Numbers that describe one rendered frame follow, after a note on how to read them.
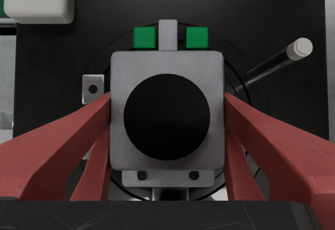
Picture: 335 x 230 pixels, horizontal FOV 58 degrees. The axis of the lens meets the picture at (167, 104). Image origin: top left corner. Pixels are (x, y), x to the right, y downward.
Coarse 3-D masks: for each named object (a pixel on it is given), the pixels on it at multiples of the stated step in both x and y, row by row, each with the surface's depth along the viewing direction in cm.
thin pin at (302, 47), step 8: (296, 40) 13; (304, 40) 12; (288, 48) 13; (296, 48) 13; (304, 48) 12; (312, 48) 13; (272, 56) 15; (280, 56) 14; (288, 56) 13; (296, 56) 13; (304, 56) 13; (264, 64) 16; (272, 64) 15; (280, 64) 15; (288, 64) 14; (248, 72) 20; (256, 72) 18; (264, 72) 17; (272, 72) 17; (248, 80) 20; (256, 80) 20
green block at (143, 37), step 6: (138, 30) 16; (144, 30) 16; (150, 30) 16; (138, 36) 16; (144, 36) 16; (150, 36) 16; (156, 36) 17; (138, 42) 16; (144, 42) 16; (150, 42) 16; (156, 42) 17; (138, 48) 16; (144, 48) 16; (150, 48) 16; (156, 48) 17
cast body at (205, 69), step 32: (160, 32) 16; (128, 64) 11; (160, 64) 11; (192, 64) 11; (128, 96) 11; (160, 96) 10; (192, 96) 10; (224, 96) 12; (128, 128) 10; (160, 128) 10; (192, 128) 10; (224, 128) 11; (128, 160) 11; (160, 160) 11; (192, 160) 11; (224, 160) 11
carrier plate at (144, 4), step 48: (96, 0) 23; (144, 0) 23; (192, 0) 23; (240, 0) 23; (288, 0) 23; (48, 48) 23; (96, 48) 23; (240, 48) 23; (48, 96) 23; (288, 96) 23
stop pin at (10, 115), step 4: (4, 112) 23; (8, 112) 23; (12, 112) 23; (0, 116) 23; (4, 116) 23; (8, 116) 23; (12, 116) 23; (0, 120) 23; (4, 120) 23; (8, 120) 23; (12, 120) 23; (0, 124) 23; (4, 124) 23; (8, 124) 23; (12, 124) 23; (0, 128) 23; (4, 128) 23; (8, 128) 23; (12, 128) 23
